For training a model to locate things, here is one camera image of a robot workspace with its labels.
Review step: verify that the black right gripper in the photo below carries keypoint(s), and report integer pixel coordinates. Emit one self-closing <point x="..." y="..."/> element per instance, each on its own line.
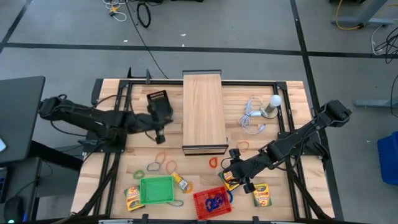
<point x="245" y="171"/>

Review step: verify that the silver aluminium bar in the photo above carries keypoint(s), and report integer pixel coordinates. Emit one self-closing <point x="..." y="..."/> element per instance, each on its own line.
<point x="115" y="221"/>

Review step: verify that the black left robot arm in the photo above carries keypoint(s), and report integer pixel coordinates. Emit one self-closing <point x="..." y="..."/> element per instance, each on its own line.
<point x="93" y="119"/>

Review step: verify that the long wooden box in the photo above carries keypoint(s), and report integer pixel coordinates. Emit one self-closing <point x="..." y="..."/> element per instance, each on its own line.
<point x="203" y="109"/>

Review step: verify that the blue rubber band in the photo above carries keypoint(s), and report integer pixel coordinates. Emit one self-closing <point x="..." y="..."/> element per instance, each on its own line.
<point x="183" y="203"/>
<point x="148" y="168"/>

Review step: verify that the black plastic basket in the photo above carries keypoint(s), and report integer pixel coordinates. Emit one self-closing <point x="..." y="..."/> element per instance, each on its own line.
<point x="158" y="96"/>

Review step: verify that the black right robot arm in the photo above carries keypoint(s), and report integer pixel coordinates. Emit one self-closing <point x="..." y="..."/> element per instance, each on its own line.
<point x="295" y="143"/>

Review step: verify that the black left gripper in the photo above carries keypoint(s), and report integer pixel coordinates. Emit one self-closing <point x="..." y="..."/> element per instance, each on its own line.
<point x="146" y="123"/>

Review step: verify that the orange rubber band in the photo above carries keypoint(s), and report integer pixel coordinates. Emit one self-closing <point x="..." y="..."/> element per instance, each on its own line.
<point x="248" y="144"/>
<point x="166" y="167"/>

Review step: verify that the green plastic basket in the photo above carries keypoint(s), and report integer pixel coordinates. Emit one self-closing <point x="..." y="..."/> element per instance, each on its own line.
<point x="157" y="189"/>

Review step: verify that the red plastic basket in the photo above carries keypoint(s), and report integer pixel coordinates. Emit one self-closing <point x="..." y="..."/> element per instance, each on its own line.
<point x="199" y="214"/>

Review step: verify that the black computer mouse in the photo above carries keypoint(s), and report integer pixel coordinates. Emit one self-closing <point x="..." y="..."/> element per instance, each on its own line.
<point x="14" y="210"/>

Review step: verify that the grey metal stand foot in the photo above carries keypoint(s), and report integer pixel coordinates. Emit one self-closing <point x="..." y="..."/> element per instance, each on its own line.
<point x="363" y="21"/>
<point x="373" y="103"/>

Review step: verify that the green coil wristband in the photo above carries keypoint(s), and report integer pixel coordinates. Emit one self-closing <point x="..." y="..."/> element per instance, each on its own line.
<point x="134" y="175"/>

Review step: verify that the blue plastic bin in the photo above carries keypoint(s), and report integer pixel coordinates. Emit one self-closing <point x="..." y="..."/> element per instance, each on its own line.
<point x="388" y="158"/>

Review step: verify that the black side desk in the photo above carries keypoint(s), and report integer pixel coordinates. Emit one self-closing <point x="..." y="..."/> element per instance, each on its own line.
<point x="18" y="118"/>

